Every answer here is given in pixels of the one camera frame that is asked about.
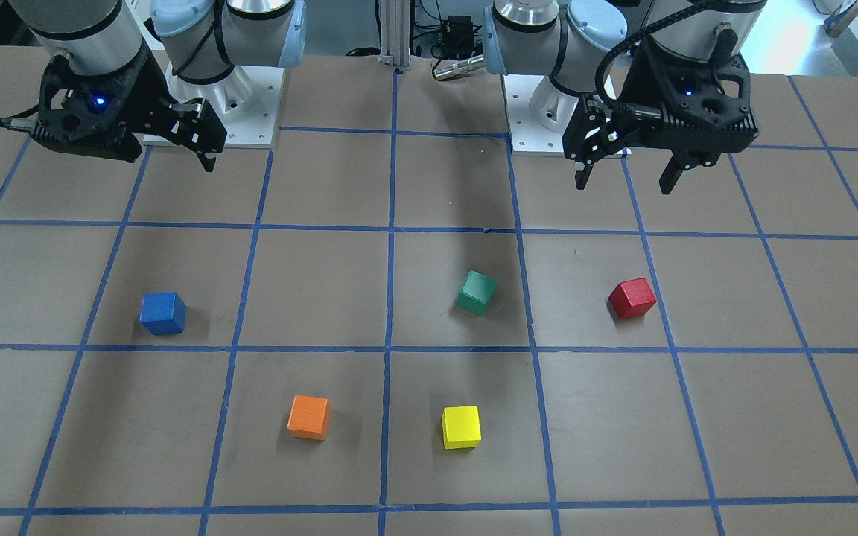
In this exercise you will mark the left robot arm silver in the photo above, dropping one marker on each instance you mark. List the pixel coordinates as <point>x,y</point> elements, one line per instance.
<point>586,47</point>

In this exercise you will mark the yellow wooden block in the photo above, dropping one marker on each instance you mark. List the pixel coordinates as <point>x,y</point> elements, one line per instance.
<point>461,428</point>

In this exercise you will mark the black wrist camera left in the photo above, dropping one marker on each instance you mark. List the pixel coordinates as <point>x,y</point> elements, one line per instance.
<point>697,109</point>

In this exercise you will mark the green wooden block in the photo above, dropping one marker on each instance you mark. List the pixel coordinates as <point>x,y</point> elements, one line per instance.
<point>476,292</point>

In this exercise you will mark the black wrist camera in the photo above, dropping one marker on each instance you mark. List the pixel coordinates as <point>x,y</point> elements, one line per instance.
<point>87,115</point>
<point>697,109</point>

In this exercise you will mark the orange wooden block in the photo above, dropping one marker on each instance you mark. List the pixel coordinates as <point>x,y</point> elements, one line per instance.
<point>309,417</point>

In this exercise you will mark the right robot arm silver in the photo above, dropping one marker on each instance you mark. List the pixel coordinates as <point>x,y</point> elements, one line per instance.
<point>179,75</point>

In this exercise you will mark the red wooden block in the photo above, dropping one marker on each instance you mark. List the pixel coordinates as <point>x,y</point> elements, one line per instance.
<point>632,298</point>

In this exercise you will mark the blue wooden block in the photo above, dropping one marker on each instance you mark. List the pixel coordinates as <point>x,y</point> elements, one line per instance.
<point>162,313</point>

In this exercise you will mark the aluminium frame post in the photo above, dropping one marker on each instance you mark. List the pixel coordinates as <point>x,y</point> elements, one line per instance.
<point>395,33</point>

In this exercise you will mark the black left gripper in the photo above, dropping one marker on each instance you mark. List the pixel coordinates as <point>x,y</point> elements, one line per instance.
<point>631,83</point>

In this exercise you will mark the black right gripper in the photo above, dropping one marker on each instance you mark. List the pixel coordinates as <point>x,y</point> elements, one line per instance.
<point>147,91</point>

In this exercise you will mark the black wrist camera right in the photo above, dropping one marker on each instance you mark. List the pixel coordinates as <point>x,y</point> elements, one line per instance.
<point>87,115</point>

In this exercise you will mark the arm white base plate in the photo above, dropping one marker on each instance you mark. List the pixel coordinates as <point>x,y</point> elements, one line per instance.
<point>537,113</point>
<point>250,112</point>

